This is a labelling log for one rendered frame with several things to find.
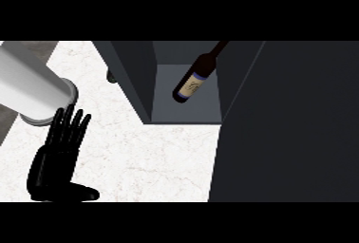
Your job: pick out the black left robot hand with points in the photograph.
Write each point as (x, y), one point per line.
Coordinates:
(53, 171)

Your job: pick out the dark grey cabinet door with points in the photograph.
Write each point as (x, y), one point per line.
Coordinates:
(289, 126)

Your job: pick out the dark grey cabinet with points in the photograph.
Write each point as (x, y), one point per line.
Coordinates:
(182, 104)

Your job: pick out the white cylinder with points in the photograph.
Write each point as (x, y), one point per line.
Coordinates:
(28, 85)

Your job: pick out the small dark green object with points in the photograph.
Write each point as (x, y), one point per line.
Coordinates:
(111, 76)

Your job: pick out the dark wine bottle, beige label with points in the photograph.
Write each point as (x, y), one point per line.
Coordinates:
(192, 84)

